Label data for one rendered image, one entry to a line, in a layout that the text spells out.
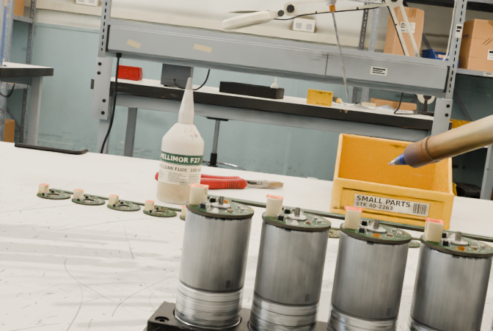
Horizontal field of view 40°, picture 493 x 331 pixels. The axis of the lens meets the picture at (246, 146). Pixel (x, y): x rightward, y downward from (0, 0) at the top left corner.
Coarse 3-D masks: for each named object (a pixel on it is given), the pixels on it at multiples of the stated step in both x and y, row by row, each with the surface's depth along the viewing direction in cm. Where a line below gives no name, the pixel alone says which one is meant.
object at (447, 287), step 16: (432, 256) 23; (448, 256) 22; (464, 256) 22; (416, 272) 24; (432, 272) 23; (448, 272) 22; (464, 272) 22; (480, 272) 22; (416, 288) 23; (432, 288) 23; (448, 288) 22; (464, 288) 22; (480, 288) 22; (416, 304) 23; (432, 304) 23; (448, 304) 22; (464, 304) 22; (480, 304) 23; (416, 320) 23; (432, 320) 23; (448, 320) 22; (464, 320) 22; (480, 320) 23
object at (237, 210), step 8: (208, 200) 25; (216, 200) 25; (192, 208) 24; (200, 208) 24; (208, 208) 24; (232, 208) 24; (240, 208) 24; (248, 208) 25; (216, 216) 23; (224, 216) 23; (232, 216) 23; (240, 216) 23; (248, 216) 24
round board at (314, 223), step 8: (288, 208) 25; (264, 216) 24; (280, 216) 23; (304, 216) 25; (312, 216) 25; (272, 224) 23; (280, 224) 23; (288, 224) 23; (304, 224) 23; (312, 224) 23; (320, 224) 24; (328, 224) 24
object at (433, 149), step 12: (480, 120) 20; (492, 120) 19; (444, 132) 21; (456, 132) 20; (468, 132) 20; (480, 132) 19; (492, 132) 19; (420, 144) 21; (432, 144) 21; (444, 144) 20; (456, 144) 20; (468, 144) 20; (480, 144) 20; (408, 156) 21; (420, 156) 21; (432, 156) 21; (444, 156) 21
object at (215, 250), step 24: (192, 216) 24; (192, 240) 24; (216, 240) 23; (240, 240) 24; (192, 264) 24; (216, 264) 23; (240, 264) 24; (192, 288) 24; (216, 288) 24; (240, 288) 24; (192, 312) 24; (216, 312) 24; (240, 312) 25
